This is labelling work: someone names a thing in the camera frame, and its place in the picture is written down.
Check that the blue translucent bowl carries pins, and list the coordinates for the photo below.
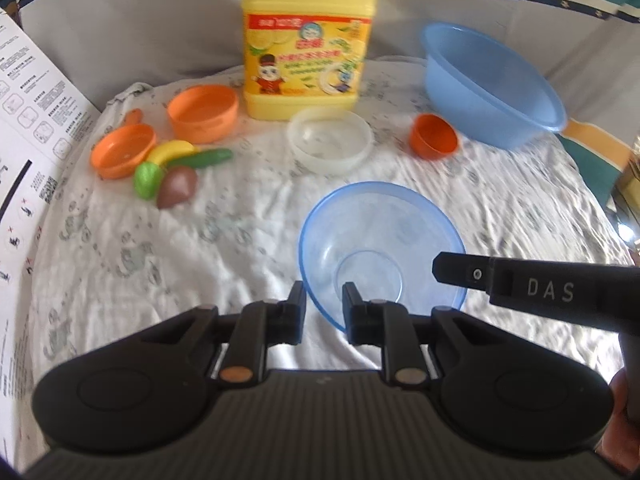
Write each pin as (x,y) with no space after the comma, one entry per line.
(380,230)

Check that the yellow toy banana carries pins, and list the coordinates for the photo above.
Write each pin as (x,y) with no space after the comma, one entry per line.
(172,151)

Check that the yellow detergent pump bottle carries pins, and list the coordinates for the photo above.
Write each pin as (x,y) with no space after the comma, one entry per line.
(305,60)

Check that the grey teal striped bedsheet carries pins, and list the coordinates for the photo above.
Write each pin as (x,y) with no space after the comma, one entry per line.
(125,25)

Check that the green toy cucumber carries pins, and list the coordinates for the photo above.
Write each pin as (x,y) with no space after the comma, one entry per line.
(205,159)

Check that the person's right hand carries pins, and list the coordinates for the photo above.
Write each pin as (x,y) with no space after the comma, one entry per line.
(619,395)

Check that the green toy lime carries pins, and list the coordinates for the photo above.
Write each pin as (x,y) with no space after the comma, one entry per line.
(148,181)

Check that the white printed blanket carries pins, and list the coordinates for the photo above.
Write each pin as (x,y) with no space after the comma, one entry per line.
(150,270)

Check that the light orange toy cup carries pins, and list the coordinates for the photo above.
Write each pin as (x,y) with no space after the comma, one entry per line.
(202,112)

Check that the brown toy fruit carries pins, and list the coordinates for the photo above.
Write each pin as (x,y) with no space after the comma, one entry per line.
(175,189)

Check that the small dark orange bowl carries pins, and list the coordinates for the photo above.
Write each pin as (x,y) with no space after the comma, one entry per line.
(434,137)

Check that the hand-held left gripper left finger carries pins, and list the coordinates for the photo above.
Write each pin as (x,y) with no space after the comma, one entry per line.
(297,315)

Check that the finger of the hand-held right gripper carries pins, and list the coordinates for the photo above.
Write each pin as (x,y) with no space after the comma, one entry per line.
(465,272)

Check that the white printed instruction sheet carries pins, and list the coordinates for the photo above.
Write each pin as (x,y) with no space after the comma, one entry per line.
(35,125)

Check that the clear plastic bowl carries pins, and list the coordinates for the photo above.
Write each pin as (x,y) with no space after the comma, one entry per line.
(330,142)

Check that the light orange toy pan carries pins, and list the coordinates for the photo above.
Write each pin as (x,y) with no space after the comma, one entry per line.
(122,152)

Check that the large blue plastic basin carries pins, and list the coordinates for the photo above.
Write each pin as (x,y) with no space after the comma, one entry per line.
(485,95)

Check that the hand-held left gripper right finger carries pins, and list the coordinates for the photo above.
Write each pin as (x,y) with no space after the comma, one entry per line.
(352,315)

